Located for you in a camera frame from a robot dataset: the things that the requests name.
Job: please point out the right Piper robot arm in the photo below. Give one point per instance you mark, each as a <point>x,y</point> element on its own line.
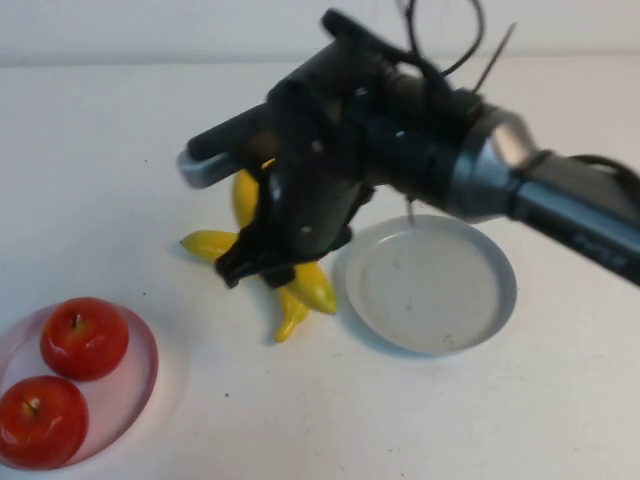
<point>500,150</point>

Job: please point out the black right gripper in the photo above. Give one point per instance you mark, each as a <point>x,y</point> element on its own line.
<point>310,220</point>

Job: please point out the grey-blue round plate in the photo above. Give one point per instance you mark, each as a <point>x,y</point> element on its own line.
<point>430,290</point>

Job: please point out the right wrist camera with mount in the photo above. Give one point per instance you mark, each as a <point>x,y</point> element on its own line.
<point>210,170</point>

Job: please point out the pink round plate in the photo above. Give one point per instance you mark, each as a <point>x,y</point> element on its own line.
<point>115,400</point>

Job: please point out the black zip tie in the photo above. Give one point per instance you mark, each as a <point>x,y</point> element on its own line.
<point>496,56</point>

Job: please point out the yellow plastic banana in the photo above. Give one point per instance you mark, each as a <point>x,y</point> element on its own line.
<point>245,195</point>
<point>207,243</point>

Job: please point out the red plastic apple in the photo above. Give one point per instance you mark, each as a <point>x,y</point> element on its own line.
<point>85,345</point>
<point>42,420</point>

